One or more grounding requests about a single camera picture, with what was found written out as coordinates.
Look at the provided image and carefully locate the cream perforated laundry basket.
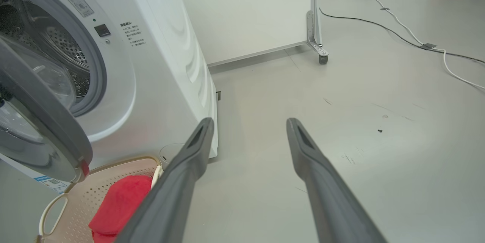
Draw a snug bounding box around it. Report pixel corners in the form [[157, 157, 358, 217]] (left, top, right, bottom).
[[36, 155, 164, 243]]

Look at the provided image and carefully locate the white front-load washing machine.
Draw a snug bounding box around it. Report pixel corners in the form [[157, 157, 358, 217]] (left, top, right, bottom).
[[0, 0, 219, 194]]

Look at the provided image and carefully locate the white floor cable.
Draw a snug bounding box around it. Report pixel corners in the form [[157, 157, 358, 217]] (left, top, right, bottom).
[[350, 0, 485, 91]]

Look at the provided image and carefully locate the black round washer door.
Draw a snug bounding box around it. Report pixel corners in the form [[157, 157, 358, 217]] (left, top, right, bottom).
[[0, 34, 94, 184]]

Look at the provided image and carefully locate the black floor cable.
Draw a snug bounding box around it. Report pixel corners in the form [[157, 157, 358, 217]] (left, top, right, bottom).
[[319, 7, 485, 65]]

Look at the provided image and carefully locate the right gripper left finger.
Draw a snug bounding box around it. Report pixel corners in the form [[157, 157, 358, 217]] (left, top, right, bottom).
[[116, 117, 215, 243]]

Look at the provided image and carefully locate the black text sticker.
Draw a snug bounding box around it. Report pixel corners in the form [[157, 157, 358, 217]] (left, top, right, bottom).
[[120, 21, 147, 48]]

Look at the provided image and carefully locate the plain red garment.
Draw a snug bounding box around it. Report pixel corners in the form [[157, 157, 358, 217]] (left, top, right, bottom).
[[88, 175, 153, 237]]

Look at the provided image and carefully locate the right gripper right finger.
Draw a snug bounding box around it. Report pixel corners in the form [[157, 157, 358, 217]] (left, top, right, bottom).
[[286, 118, 387, 243]]

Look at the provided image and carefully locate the blue energy label sticker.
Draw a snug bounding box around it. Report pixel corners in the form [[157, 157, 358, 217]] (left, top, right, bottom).
[[33, 176, 69, 194]]

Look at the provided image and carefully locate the white partition panel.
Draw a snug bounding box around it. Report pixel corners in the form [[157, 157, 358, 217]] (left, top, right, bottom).
[[172, 0, 318, 68]]

